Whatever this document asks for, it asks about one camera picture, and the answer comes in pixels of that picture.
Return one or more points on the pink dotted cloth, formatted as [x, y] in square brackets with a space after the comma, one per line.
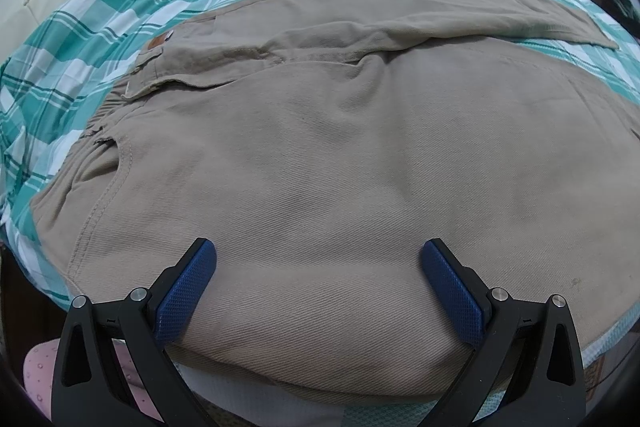
[42, 374]

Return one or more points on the khaki pants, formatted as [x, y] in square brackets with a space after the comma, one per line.
[325, 167]

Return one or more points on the green white plaid bedsheet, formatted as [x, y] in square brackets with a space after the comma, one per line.
[90, 37]

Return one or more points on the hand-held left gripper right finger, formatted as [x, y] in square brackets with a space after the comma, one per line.
[452, 292]

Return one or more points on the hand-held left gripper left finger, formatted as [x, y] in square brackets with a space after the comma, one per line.
[185, 287]

